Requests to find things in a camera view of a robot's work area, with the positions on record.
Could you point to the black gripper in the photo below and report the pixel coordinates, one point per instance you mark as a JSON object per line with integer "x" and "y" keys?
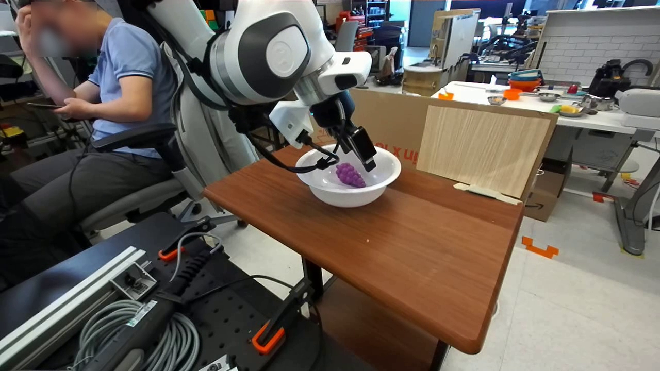
{"x": 332, "y": 120}

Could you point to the purple plastic grapes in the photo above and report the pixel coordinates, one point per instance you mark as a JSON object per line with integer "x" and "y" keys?
{"x": 351, "y": 175}

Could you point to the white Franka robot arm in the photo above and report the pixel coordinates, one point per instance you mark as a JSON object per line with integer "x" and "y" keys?
{"x": 248, "y": 63}

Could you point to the white plastic bowl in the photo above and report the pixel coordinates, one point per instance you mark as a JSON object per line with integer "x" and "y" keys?
{"x": 342, "y": 195}

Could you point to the brown wooden table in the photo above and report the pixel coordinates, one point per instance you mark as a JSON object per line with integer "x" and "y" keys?
{"x": 384, "y": 274}

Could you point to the folded cardboard sheet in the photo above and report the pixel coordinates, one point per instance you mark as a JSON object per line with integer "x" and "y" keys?
{"x": 482, "y": 145}

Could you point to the grey jacket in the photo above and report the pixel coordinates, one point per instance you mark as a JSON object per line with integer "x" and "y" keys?
{"x": 207, "y": 160}

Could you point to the small orange object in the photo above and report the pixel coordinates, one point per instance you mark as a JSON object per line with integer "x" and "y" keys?
{"x": 514, "y": 93}

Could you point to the small cardboard box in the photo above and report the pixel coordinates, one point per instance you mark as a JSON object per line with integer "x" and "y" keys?
{"x": 547, "y": 195}

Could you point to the orange floor marker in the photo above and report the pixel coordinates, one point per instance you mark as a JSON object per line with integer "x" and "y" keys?
{"x": 538, "y": 248}

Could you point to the yellow green object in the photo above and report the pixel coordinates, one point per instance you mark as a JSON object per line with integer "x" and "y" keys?
{"x": 568, "y": 107}

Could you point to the black grey office chair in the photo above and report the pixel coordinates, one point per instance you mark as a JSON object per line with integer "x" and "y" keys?
{"x": 137, "y": 202}

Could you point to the seated person blue shirt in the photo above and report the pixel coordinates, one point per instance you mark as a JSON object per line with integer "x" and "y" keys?
{"x": 130, "y": 63}

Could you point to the white work desk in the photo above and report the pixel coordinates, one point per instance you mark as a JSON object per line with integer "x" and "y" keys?
{"x": 605, "y": 121}

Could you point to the white perforated panel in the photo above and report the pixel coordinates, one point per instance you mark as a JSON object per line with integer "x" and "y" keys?
{"x": 585, "y": 44}

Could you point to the black device on desk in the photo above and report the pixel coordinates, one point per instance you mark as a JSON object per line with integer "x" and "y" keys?
{"x": 608, "y": 75}

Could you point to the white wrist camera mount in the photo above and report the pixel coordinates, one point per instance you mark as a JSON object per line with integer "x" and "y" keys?
{"x": 290, "y": 124}

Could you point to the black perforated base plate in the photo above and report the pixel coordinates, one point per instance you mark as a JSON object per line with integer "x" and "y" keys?
{"x": 228, "y": 310}

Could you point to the grey metal bracket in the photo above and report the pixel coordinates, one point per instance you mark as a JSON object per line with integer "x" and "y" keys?
{"x": 134, "y": 278}

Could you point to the aluminium profile rail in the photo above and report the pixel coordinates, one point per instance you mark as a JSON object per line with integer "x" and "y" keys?
{"x": 63, "y": 301}

